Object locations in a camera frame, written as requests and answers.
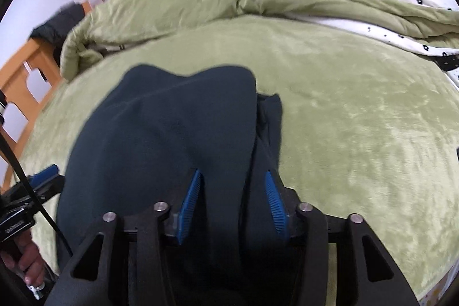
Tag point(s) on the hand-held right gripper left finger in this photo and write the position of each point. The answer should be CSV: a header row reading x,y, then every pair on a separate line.
x,y
188,205

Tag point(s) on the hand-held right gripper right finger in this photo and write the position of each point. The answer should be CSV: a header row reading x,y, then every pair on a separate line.
x,y
276,205

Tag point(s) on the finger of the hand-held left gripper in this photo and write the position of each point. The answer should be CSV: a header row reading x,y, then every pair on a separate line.
x,y
46,172

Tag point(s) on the dark navy sweatshirt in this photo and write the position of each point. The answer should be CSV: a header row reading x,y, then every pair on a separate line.
x,y
161,130

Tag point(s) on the person's left hand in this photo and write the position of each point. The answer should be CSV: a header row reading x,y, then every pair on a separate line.
x,y
30,263

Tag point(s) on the green fleece bed cover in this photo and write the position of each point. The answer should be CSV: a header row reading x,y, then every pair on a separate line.
x,y
358,130

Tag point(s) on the black jacket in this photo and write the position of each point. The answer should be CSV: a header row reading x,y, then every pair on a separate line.
x,y
61,22

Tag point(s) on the green fleece comforter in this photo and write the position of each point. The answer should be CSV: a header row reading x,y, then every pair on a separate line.
x,y
179,5

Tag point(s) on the wooden bed frame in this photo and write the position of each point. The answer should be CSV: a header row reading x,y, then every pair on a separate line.
x,y
36,55

